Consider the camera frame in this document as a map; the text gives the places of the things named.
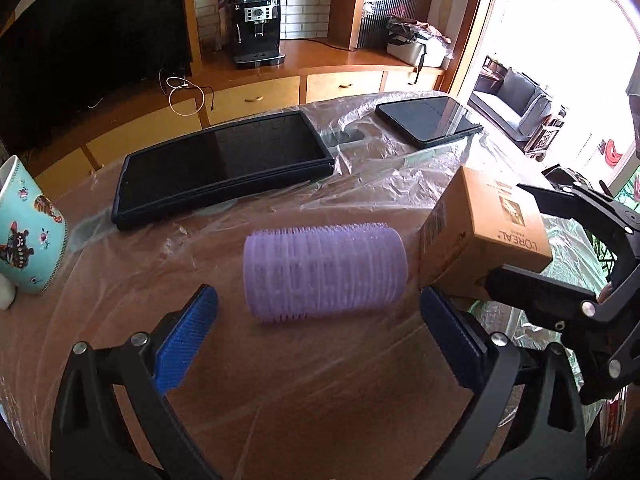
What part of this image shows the grey sofa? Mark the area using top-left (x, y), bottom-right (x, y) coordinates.
top-left (470, 67), bottom-right (554, 139)

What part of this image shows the large black tablet case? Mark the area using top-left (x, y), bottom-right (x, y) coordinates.
top-left (110, 110), bottom-right (336, 232)

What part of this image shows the wooden sideboard cabinet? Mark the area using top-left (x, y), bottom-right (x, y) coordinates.
top-left (30, 35), bottom-right (451, 192)

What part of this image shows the black television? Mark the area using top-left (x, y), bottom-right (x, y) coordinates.
top-left (0, 0), bottom-right (194, 157)

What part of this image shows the teal patterned mug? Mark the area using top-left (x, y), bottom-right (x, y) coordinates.
top-left (0, 155), bottom-right (69, 296)

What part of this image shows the black coffee machine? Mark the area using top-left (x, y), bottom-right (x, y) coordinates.
top-left (222, 0), bottom-right (287, 71)

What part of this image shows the white cable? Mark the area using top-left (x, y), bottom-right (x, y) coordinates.
top-left (159, 67), bottom-right (207, 117)

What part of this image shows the brown cardboard box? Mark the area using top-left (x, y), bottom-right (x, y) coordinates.
top-left (418, 166), bottom-right (555, 303)

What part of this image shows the clear plastic table cover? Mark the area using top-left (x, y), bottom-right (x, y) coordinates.
top-left (0, 90), bottom-right (626, 480)

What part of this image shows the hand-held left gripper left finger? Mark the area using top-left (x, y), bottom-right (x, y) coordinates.
top-left (50, 284), bottom-right (221, 480)

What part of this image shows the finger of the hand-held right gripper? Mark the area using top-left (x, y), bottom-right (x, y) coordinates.
top-left (516, 182), bottom-right (640, 243)
top-left (484, 265), bottom-right (603, 332)

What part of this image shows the small black tablet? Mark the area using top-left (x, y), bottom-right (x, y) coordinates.
top-left (375, 95), bottom-right (485, 150)

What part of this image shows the purple hair roller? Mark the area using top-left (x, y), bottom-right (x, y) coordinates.
top-left (243, 222), bottom-right (410, 325)

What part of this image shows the bag on white box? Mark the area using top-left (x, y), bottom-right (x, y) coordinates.
top-left (386, 16), bottom-right (454, 69)

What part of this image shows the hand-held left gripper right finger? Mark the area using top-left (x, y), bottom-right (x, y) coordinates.
top-left (419, 285), bottom-right (587, 480)

